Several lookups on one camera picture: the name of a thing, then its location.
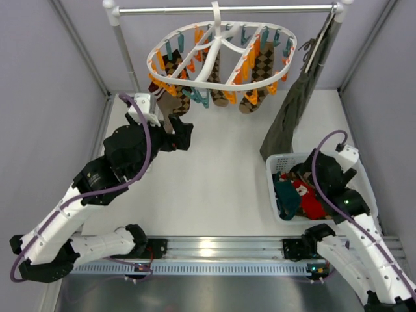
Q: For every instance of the teal green sock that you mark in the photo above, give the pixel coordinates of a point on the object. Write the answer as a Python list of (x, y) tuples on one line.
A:
[(288, 199)]

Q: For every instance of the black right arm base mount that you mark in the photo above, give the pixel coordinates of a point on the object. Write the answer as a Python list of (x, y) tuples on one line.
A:
[(299, 249)]

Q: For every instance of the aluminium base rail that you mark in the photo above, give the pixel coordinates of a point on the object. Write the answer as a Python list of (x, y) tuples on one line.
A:
[(266, 248)]

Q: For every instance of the olive green hanging garment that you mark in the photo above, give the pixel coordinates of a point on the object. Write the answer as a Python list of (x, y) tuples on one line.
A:
[(279, 137)]

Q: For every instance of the white and steel clothes rack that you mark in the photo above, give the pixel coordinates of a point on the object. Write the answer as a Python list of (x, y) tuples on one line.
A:
[(114, 13)]

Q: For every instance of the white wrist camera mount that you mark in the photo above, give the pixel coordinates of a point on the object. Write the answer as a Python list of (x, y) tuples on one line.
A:
[(347, 156), (147, 104)]

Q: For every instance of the red santa sock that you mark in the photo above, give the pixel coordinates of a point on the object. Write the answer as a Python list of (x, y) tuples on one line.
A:
[(306, 204)]

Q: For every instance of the grey slotted cable duct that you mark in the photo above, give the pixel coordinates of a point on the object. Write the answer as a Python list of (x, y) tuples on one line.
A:
[(160, 268)]

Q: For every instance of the black sock in basket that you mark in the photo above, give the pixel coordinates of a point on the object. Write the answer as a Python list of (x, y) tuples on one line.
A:
[(302, 171)]

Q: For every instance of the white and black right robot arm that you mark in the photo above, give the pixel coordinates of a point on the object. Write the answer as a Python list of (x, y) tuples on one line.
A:
[(371, 271)]

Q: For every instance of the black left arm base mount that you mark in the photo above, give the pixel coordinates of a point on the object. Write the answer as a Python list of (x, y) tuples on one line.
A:
[(153, 249)]

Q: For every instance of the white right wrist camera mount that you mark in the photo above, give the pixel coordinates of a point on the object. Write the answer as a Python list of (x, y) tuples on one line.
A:
[(347, 156)]

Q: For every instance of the beige ribbed sock striped cuff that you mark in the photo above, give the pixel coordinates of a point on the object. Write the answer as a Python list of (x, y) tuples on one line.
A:
[(166, 103)]

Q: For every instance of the white round clip hanger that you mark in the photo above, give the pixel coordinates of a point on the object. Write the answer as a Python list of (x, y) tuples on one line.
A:
[(183, 60)]

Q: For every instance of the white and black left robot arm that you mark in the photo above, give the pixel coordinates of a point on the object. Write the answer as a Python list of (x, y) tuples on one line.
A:
[(52, 249)]

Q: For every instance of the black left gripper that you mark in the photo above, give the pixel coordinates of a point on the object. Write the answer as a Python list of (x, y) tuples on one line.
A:
[(169, 138)]

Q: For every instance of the white plastic laundry basket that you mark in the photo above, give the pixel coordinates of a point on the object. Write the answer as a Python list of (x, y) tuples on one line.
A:
[(332, 180)]

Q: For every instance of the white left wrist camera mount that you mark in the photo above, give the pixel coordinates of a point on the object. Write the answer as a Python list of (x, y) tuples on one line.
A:
[(147, 104)]

